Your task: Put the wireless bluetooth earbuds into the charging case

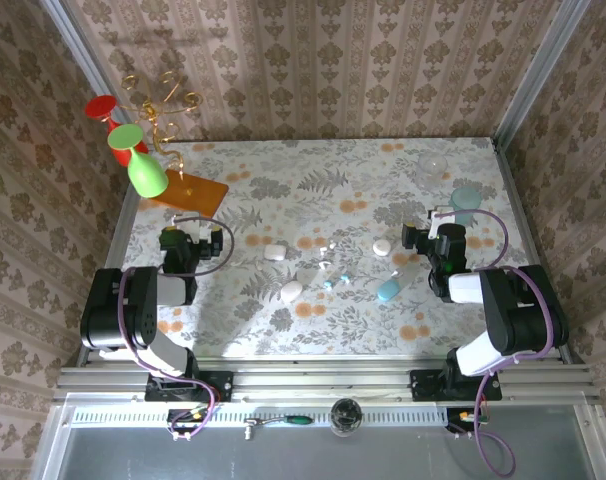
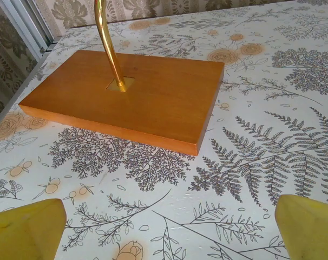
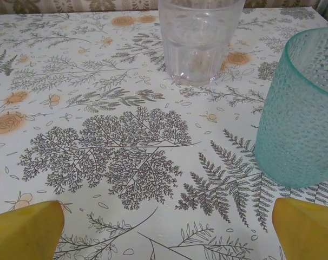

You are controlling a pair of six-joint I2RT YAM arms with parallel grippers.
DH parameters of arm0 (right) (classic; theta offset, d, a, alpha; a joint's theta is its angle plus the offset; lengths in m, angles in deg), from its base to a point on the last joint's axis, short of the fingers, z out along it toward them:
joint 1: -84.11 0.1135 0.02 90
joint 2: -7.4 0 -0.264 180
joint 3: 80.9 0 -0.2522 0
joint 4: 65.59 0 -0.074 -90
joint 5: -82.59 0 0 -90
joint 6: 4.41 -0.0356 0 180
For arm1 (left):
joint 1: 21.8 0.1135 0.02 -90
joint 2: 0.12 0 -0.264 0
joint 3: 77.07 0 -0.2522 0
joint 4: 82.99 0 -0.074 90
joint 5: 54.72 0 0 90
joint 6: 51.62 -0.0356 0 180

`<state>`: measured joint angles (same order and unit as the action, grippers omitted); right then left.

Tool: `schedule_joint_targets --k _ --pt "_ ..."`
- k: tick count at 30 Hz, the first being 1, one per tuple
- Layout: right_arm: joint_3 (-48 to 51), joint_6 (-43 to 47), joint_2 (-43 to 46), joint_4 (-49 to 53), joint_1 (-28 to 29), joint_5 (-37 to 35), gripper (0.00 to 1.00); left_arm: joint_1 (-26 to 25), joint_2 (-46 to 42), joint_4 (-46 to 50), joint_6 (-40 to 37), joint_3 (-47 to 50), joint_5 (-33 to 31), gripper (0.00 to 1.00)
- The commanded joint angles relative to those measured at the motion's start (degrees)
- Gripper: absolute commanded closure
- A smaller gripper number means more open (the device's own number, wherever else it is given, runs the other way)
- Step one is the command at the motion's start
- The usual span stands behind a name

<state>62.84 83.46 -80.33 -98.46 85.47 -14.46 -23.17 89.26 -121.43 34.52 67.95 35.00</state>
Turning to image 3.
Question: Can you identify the aluminium frame post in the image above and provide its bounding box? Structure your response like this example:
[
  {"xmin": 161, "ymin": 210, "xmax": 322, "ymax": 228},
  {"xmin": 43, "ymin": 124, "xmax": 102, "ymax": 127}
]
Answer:
[{"xmin": 315, "ymin": 0, "xmax": 328, "ymax": 30}]

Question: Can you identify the floral table cover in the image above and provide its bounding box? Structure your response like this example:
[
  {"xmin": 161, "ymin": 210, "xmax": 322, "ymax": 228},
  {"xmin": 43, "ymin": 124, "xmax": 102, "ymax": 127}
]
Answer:
[{"xmin": 0, "ymin": 6, "xmax": 328, "ymax": 260}]

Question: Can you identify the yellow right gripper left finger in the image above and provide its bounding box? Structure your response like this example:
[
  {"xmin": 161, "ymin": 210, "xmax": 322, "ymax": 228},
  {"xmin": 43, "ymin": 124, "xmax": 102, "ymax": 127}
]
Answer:
[{"xmin": 0, "ymin": 199, "xmax": 65, "ymax": 260}]

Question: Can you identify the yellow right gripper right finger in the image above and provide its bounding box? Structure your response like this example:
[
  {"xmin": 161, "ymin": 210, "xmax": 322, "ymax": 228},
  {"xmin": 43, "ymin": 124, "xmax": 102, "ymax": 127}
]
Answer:
[{"xmin": 271, "ymin": 197, "xmax": 328, "ymax": 260}]

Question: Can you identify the teal textured plastic cup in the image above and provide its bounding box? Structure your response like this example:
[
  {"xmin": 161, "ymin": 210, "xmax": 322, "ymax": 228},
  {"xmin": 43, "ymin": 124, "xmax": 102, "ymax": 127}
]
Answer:
[{"xmin": 254, "ymin": 27, "xmax": 328, "ymax": 189}]

